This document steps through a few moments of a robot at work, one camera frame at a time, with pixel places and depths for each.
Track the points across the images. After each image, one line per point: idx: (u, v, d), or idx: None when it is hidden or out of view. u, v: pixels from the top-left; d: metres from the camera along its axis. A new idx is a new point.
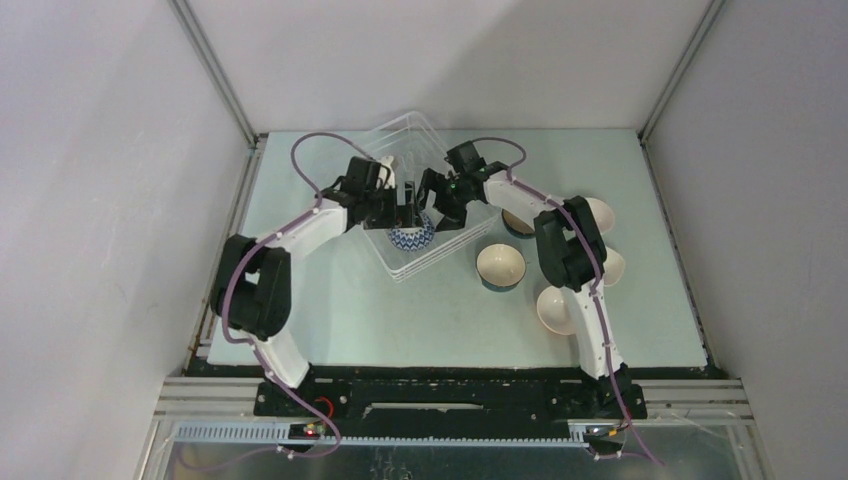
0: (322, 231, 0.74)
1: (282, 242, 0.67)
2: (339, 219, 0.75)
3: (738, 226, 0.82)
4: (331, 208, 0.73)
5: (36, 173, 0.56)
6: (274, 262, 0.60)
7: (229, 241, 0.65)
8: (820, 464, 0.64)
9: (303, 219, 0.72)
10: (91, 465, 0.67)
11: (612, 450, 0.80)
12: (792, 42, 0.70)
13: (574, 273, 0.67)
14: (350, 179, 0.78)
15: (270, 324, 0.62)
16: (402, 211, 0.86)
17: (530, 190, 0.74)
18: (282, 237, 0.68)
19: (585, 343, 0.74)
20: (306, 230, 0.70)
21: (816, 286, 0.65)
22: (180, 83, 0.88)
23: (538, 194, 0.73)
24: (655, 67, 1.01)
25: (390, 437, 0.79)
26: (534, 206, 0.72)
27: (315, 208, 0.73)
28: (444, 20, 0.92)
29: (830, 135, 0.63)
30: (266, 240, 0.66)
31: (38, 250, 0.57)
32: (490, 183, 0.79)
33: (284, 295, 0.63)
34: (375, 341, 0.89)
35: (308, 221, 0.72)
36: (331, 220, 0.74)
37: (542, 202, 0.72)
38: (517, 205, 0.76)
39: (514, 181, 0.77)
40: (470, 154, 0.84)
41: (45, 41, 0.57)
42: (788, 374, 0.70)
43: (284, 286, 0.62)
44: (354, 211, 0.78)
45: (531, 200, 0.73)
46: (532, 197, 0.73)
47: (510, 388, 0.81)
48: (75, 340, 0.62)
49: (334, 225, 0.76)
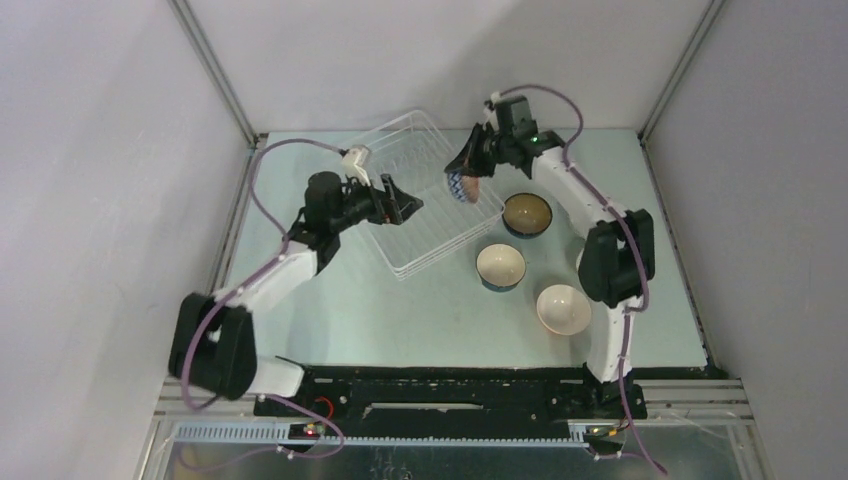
0: (291, 279, 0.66)
1: (243, 298, 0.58)
2: (305, 268, 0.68)
3: (736, 225, 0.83)
4: (297, 256, 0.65)
5: (36, 174, 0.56)
6: (236, 319, 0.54)
7: (185, 300, 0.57)
8: (820, 464, 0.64)
9: (267, 268, 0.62)
10: (91, 464, 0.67)
11: (612, 450, 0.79)
12: (792, 43, 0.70)
13: (616, 290, 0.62)
14: (313, 209, 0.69)
15: (234, 388, 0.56)
16: (387, 207, 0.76)
17: (591, 187, 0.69)
18: (244, 292, 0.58)
19: (600, 349, 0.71)
20: (275, 278, 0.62)
21: (817, 285, 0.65)
22: (180, 84, 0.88)
23: (599, 195, 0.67)
24: (655, 67, 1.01)
25: (391, 437, 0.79)
26: (594, 212, 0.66)
27: (281, 254, 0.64)
28: (443, 20, 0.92)
29: (829, 134, 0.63)
30: (226, 298, 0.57)
31: (39, 250, 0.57)
32: (542, 164, 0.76)
33: (248, 352, 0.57)
34: (375, 342, 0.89)
35: (272, 271, 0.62)
36: (298, 269, 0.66)
37: (601, 207, 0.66)
38: (570, 198, 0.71)
39: (570, 169, 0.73)
40: (520, 112, 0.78)
41: (45, 42, 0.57)
42: (789, 373, 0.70)
43: (247, 345, 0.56)
44: (324, 250, 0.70)
45: (590, 202, 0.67)
46: (592, 198, 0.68)
47: (510, 388, 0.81)
48: (76, 340, 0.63)
49: (306, 269, 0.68)
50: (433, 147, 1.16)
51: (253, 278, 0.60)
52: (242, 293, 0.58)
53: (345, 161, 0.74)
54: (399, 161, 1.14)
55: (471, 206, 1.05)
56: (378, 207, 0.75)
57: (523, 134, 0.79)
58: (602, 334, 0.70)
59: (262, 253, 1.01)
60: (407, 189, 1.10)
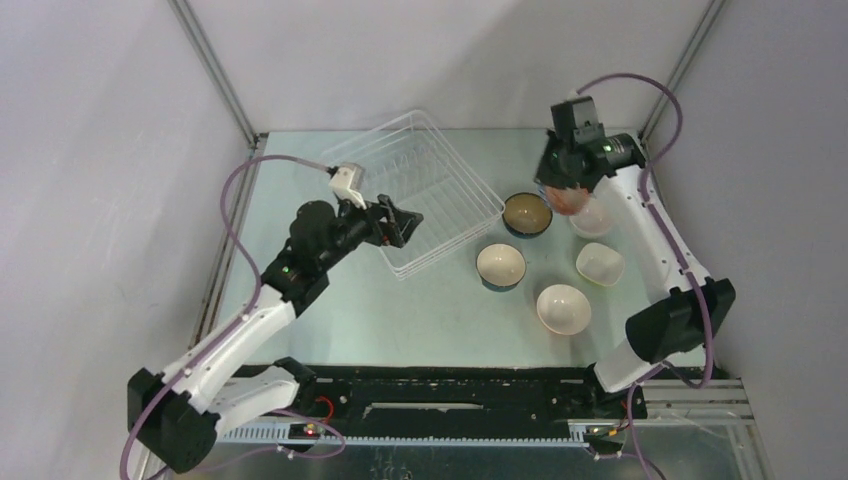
0: (259, 337, 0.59)
1: (190, 380, 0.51)
2: (277, 323, 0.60)
3: (736, 226, 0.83)
4: (263, 315, 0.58)
5: (37, 173, 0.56)
6: (176, 413, 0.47)
7: (130, 380, 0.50)
8: (821, 465, 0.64)
9: (225, 336, 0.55)
10: (90, 463, 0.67)
11: (612, 450, 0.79)
12: (792, 42, 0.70)
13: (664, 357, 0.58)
14: (298, 244, 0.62)
15: (185, 463, 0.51)
16: (386, 230, 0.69)
17: (673, 241, 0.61)
18: (192, 372, 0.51)
19: (618, 364, 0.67)
20: (232, 349, 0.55)
21: (817, 285, 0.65)
22: (181, 84, 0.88)
23: (678, 253, 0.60)
24: (655, 67, 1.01)
25: (390, 437, 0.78)
26: (669, 271, 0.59)
27: (244, 315, 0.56)
28: (443, 20, 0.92)
29: (829, 133, 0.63)
30: (170, 381, 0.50)
31: (40, 249, 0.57)
32: (612, 184, 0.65)
33: (199, 436, 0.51)
34: (375, 342, 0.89)
35: (231, 339, 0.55)
36: (265, 329, 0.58)
37: (677, 269, 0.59)
38: (638, 238, 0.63)
39: (649, 205, 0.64)
40: (584, 112, 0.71)
41: (45, 42, 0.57)
42: (789, 373, 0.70)
43: (197, 430, 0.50)
44: (306, 293, 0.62)
45: (667, 255, 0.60)
46: (668, 250, 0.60)
47: (510, 388, 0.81)
48: (76, 339, 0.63)
49: (277, 323, 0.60)
50: (434, 147, 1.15)
51: (204, 354, 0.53)
52: (189, 375, 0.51)
53: (334, 183, 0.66)
54: (399, 161, 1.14)
55: (472, 206, 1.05)
56: (374, 229, 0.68)
57: (587, 140, 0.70)
58: (623, 359, 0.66)
59: (262, 253, 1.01)
60: (408, 189, 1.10)
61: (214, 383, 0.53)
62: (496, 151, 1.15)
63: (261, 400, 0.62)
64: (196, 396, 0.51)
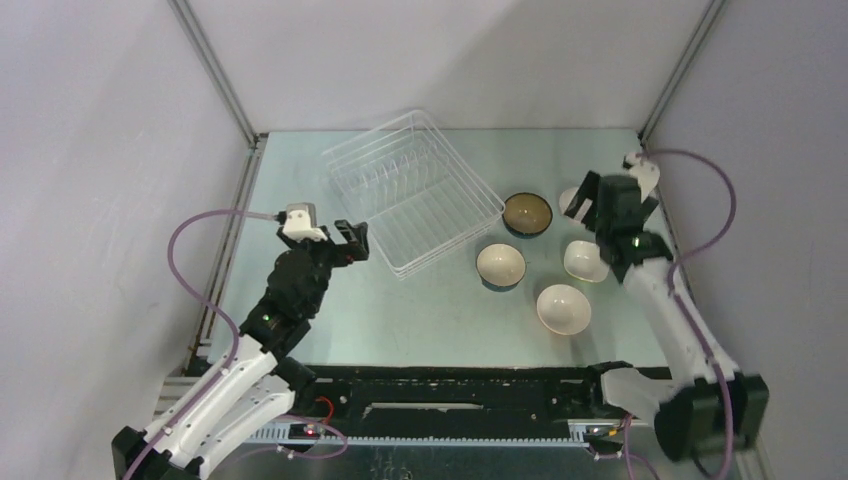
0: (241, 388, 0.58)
1: (171, 439, 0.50)
2: (260, 371, 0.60)
3: (735, 226, 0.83)
4: (245, 365, 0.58)
5: (36, 174, 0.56)
6: (157, 474, 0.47)
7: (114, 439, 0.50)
8: (821, 466, 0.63)
9: (205, 391, 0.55)
10: (90, 464, 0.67)
11: (613, 450, 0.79)
12: (791, 43, 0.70)
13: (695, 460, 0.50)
14: (278, 294, 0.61)
15: None
16: (346, 248, 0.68)
17: (698, 329, 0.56)
18: (173, 431, 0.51)
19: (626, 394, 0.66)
20: (212, 401, 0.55)
21: (818, 285, 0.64)
22: (180, 84, 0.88)
23: (705, 342, 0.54)
24: (656, 66, 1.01)
25: (388, 436, 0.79)
26: (692, 360, 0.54)
27: (223, 368, 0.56)
28: (443, 20, 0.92)
29: (832, 133, 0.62)
30: (152, 441, 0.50)
31: (39, 249, 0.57)
32: (637, 276, 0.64)
33: None
34: (375, 342, 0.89)
35: (210, 393, 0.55)
36: (247, 379, 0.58)
37: (703, 360, 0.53)
38: (667, 343, 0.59)
39: (674, 294, 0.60)
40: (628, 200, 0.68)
41: (45, 43, 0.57)
42: (789, 373, 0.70)
43: None
44: (289, 341, 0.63)
45: (689, 344, 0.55)
46: (695, 342, 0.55)
47: (511, 388, 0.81)
48: (76, 337, 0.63)
49: (258, 374, 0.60)
50: (434, 147, 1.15)
51: (184, 411, 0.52)
52: (170, 433, 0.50)
53: (290, 228, 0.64)
54: (400, 162, 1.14)
55: (472, 206, 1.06)
56: (336, 252, 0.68)
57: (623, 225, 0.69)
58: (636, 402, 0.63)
59: (262, 253, 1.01)
60: (407, 188, 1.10)
61: (196, 437, 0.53)
62: (497, 151, 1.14)
63: (248, 430, 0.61)
64: (177, 454, 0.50)
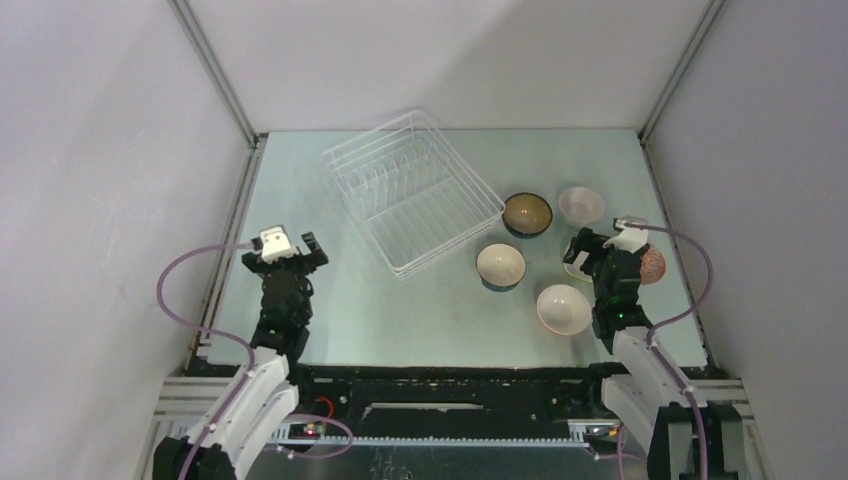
0: (264, 392, 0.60)
1: (216, 435, 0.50)
2: (278, 375, 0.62)
3: (735, 227, 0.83)
4: (268, 365, 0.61)
5: (35, 174, 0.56)
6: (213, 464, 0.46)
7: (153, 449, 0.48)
8: (821, 465, 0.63)
9: (237, 391, 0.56)
10: (92, 464, 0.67)
11: (611, 450, 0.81)
12: (791, 43, 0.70)
13: None
14: (271, 310, 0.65)
15: None
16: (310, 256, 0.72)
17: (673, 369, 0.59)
18: (216, 427, 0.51)
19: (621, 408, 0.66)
20: (247, 398, 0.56)
21: (817, 284, 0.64)
22: (180, 84, 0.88)
23: (678, 378, 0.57)
24: (656, 66, 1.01)
25: (391, 436, 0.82)
26: (667, 391, 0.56)
27: (250, 370, 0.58)
28: (443, 20, 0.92)
29: (832, 132, 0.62)
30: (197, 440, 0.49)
31: (38, 249, 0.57)
32: (623, 340, 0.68)
33: None
34: (375, 343, 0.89)
35: (243, 393, 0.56)
36: (269, 381, 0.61)
37: (678, 390, 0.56)
38: (647, 381, 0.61)
39: (653, 346, 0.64)
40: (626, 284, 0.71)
41: (45, 43, 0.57)
42: (789, 372, 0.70)
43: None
44: (294, 349, 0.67)
45: (665, 379, 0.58)
46: (671, 380, 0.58)
47: (509, 388, 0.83)
48: (76, 337, 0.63)
49: (275, 378, 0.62)
50: (433, 147, 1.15)
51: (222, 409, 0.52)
52: (214, 429, 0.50)
53: (269, 248, 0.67)
54: (400, 162, 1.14)
55: (472, 206, 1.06)
56: (301, 262, 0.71)
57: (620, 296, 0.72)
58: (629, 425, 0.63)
59: None
60: (407, 188, 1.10)
61: (236, 436, 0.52)
62: (497, 151, 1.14)
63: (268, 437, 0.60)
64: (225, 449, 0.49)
